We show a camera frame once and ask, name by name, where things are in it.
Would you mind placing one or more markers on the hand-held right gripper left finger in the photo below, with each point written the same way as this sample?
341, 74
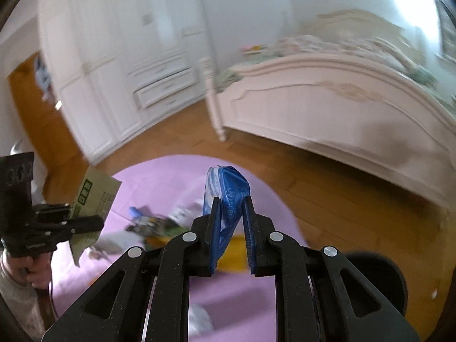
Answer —
203, 245

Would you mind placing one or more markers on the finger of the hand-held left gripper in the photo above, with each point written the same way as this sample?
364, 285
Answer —
85, 224

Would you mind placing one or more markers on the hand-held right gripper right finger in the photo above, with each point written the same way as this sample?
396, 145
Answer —
262, 245

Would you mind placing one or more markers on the yellow packet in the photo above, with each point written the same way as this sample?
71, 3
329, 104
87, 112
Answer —
233, 256

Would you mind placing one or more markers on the green paper packet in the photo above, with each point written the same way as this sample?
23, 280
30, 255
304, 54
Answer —
96, 192

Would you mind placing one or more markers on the blue white plastic packet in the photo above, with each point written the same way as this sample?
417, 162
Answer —
228, 185

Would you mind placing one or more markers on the person's left forearm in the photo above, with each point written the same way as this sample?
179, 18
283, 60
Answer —
16, 302

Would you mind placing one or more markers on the person's left hand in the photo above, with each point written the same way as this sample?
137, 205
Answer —
34, 272

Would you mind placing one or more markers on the grey crumpled paper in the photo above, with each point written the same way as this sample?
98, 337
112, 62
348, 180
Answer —
107, 246

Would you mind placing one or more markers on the white printed wrapper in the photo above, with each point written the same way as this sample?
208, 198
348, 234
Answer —
180, 215

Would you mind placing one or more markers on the dark snack wrapper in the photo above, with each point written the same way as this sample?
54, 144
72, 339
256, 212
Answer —
146, 225

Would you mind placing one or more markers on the white crumpled tissue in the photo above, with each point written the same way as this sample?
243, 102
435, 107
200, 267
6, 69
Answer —
199, 322

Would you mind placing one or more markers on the white carved bed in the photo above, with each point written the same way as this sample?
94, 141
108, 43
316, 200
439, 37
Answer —
320, 114

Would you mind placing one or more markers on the white wardrobe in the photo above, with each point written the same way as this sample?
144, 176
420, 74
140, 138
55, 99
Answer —
117, 60

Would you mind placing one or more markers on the pale green bedsheet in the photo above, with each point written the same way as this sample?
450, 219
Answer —
226, 76

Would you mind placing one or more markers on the yellow small object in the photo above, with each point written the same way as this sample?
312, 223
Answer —
257, 47

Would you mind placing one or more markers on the floral quilt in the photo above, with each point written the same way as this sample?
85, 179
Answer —
338, 46

